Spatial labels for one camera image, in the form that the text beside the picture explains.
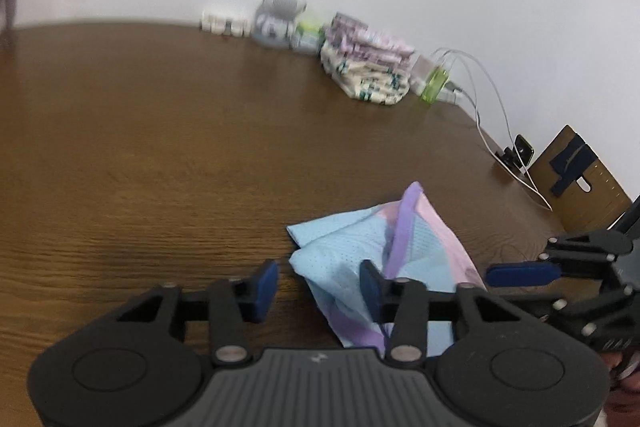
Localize pink blue mesh garment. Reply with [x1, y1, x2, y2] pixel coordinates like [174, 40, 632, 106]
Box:
[286, 181, 489, 356]

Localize green liquid bottle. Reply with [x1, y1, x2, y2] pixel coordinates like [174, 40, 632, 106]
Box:
[419, 63, 452, 106]

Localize pink patterned folded clothes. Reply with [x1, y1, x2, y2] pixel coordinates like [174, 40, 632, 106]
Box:
[325, 11, 417, 68]

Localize person's right hand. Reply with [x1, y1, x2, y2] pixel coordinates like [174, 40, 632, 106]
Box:
[602, 349, 640, 427]

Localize white charger block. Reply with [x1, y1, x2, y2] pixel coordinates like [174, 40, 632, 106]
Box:
[409, 53, 442, 94]

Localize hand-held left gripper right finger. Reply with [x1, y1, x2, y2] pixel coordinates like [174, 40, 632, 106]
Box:
[359, 259, 521, 368]

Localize white charging cable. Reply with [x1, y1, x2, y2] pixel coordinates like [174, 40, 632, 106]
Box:
[440, 48, 526, 172]
[450, 57, 553, 212]

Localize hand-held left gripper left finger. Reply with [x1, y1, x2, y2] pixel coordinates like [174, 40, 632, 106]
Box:
[115, 259, 279, 367]

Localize light green packet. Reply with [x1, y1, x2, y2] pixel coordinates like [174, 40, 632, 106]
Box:
[291, 9, 330, 56]

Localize cream floral folded clothes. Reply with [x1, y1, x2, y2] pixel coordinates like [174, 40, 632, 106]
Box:
[319, 41, 414, 106]

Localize white power strip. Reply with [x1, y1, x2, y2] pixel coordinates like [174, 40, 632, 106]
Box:
[434, 79, 470, 106]

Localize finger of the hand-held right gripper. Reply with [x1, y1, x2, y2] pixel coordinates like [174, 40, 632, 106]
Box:
[485, 229, 632, 289]
[520, 289, 636, 351]

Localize white robot speaker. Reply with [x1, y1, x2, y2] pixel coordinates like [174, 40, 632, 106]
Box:
[250, 0, 307, 51]

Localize black phone stand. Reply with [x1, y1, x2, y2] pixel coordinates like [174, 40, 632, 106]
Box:
[494, 147, 523, 172]

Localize brown cardboard box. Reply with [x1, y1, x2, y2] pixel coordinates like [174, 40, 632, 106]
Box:
[526, 124, 634, 234]

